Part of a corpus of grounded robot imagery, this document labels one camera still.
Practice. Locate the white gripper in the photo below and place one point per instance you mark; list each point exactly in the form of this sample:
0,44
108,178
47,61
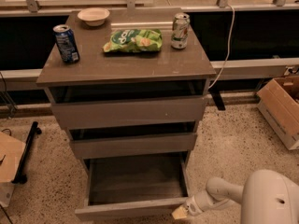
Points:
192,206

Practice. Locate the grey bottom drawer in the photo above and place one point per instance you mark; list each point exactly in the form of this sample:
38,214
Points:
135,186

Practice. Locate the grey drawer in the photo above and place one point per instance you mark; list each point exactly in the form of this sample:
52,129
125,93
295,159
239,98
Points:
128,104
133,140
135,186

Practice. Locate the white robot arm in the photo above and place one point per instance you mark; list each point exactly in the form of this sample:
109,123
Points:
267,197

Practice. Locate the grey middle drawer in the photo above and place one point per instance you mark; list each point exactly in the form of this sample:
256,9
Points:
133,140

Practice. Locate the grey drawer cabinet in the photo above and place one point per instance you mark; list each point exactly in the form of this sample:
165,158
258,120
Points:
97,67

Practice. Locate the grey top drawer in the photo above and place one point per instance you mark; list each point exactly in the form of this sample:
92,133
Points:
128,104

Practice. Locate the cardboard box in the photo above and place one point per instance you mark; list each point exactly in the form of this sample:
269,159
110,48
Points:
279,106

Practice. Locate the black stand leg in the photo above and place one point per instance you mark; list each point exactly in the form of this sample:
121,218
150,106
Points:
20,176

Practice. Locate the green chip bag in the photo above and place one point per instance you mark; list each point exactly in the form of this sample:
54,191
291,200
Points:
134,41

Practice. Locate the brown cardboard sheet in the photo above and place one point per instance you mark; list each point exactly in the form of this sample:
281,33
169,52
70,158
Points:
11,150

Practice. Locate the white and green soda can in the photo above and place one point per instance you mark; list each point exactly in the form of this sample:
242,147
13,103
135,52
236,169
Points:
180,30

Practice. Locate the blue soda can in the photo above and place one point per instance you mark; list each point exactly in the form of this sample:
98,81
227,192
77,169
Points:
66,43

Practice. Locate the white bowl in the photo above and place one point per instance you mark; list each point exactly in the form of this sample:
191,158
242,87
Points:
94,16

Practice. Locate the black bracket foot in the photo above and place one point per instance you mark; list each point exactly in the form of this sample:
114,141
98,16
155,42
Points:
216,96

